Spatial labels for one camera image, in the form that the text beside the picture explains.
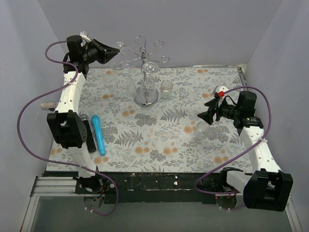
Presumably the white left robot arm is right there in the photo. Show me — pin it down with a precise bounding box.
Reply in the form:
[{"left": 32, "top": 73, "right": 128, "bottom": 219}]
[{"left": 47, "top": 34, "right": 120, "bottom": 193}]

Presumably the clear wine glass back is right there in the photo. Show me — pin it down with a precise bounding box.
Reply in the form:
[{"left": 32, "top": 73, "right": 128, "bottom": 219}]
[{"left": 103, "top": 73, "right": 118, "bottom": 93}]

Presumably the short glass front right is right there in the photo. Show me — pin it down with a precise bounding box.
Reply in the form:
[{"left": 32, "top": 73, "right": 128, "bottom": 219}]
[{"left": 193, "top": 122, "right": 210, "bottom": 142}]

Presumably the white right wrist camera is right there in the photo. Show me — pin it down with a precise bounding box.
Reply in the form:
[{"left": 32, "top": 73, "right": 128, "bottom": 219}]
[{"left": 213, "top": 86, "right": 228, "bottom": 100}]

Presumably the ribbed stemmed wine glass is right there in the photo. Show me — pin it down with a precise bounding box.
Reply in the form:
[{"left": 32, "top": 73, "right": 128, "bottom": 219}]
[{"left": 122, "top": 60, "right": 137, "bottom": 98}]

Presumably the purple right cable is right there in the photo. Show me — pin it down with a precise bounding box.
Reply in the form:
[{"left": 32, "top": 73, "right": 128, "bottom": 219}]
[{"left": 194, "top": 87, "right": 272, "bottom": 210}]

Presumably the black microphone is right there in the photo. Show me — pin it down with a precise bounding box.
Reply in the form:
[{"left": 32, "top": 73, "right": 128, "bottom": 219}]
[{"left": 80, "top": 114, "right": 97, "bottom": 153}]

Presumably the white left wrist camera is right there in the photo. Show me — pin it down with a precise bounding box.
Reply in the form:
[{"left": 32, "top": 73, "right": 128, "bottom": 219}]
[{"left": 80, "top": 31, "right": 92, "bottom": 44}]

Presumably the chrome wine glass rack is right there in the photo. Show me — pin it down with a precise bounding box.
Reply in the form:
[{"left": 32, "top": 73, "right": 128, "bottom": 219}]
[{"left": 116, "top": 36, "right": 170, "bottom": 108}]

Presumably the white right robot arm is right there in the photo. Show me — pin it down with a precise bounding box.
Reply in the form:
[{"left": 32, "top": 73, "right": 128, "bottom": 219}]
[{"left": 197, "top": 91, "right": 293, "bottom": 212}]

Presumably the clear wine glass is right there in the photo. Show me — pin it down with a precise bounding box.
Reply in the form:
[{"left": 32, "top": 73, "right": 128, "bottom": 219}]
[
  {"left": 141, "top": 62, "right": 158, "bottom": 100},
  {"left": 103, "top": 73, "right": 118, "bottom": 93},
  {"left": 111, "top": 41, "right": 126, "bottom": 72}
]

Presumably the ribbed short glass near rack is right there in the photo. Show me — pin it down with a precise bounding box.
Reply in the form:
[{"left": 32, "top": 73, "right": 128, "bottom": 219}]
[{"left": 160, "top": 81, "right": 173, "bottom": 98}]

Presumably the black base frame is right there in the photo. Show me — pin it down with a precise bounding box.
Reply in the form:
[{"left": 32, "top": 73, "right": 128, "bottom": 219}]
[{"left": 43, "top": 169, "right": 248, "bottom": 205}]

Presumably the floral table cloth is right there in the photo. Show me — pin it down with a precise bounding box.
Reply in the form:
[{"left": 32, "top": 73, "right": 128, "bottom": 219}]
[{"left": 45, "top": 67, "right": 268, "bottom": 174}]

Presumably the blue microphone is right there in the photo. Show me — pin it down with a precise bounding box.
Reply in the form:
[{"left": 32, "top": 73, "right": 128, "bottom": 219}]
[{"left": 91, "top": 115, "right": 106, "bottom": 156}]

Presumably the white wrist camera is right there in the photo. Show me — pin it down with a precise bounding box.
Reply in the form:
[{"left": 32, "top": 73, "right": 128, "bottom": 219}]
[
  {"left": 213, "top": 86, "right": 228, "bottom": 100},
  {"left": 80, "top": 31, "right": 92, "bottom": 44}
]

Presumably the glitter silver microphone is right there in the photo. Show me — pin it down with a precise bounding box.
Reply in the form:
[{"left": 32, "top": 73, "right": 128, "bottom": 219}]
[{"left": 41, "top": 101, "right": 58, "bottom": 111}]

